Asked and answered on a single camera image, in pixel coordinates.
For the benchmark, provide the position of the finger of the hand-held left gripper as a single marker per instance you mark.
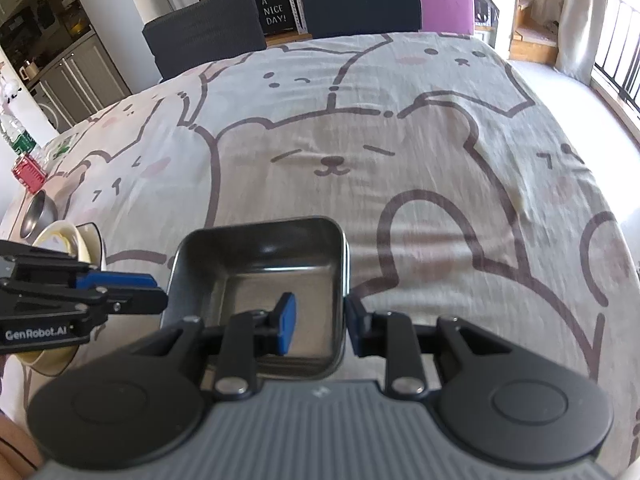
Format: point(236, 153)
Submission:
point(120, 281)
point(135, 301)

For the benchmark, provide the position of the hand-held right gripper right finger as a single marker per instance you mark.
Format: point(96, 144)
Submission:
point(355, 330)

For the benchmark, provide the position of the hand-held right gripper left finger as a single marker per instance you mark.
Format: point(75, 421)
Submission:
point(287, 325)

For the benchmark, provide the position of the white plate with leaf print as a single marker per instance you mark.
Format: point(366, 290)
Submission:
point(50, 367)

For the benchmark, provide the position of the square steel container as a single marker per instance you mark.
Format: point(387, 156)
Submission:
point(260, 270)
point(347, 280)

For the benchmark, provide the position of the yellow rimmed floral ceramic bowl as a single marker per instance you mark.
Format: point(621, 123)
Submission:
point(55, 235)

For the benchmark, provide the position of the person's left forearm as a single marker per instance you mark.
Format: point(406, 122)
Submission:
point(17, 450)

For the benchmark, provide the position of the round steel bowl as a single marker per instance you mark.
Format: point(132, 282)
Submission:
point(40, 212)

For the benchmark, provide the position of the red drink can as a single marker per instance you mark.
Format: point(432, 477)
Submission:
point(30, 175)

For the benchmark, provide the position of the cartoon animal printed tablecloth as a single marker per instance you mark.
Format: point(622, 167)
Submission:
point(400, 160)

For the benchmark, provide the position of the clear plastic water bottle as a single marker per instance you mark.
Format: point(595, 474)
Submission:
point(15, 135)

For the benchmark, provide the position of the grey kitchen base cabinet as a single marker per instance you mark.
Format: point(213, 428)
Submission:
point(85, 80)

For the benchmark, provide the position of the white plush toy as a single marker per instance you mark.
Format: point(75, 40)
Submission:
point(7, 89)

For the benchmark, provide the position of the black lettered board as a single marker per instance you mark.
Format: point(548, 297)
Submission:
point(272, 5)

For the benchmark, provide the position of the wooden staircase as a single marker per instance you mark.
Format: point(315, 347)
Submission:
point(535, 35)

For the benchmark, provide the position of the beige curtain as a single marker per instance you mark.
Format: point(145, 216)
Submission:
point(580, 20)

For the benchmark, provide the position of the window guard railing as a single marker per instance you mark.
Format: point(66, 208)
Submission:
point(620, 45)

